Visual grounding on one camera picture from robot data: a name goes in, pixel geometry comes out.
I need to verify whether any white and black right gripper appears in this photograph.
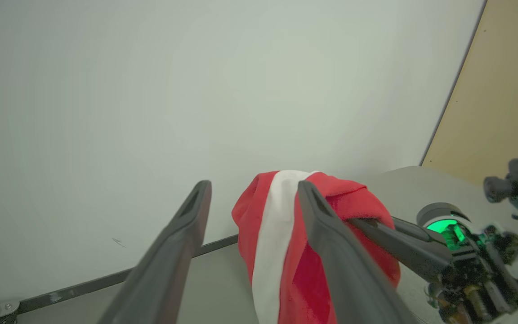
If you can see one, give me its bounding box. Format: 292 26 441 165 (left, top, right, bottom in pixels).
348 202 518 324

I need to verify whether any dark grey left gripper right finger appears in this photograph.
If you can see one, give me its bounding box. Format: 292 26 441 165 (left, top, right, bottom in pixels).
297 180 417 324

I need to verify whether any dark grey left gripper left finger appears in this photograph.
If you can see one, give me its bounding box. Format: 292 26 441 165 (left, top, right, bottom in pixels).
97 180 213 324

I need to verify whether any red garment with broad white stripe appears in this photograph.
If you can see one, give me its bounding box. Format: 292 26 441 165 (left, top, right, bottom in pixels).
232 170 402 324

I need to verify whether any grey fabric sofa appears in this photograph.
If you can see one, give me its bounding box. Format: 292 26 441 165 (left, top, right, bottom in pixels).
353 166 518 324

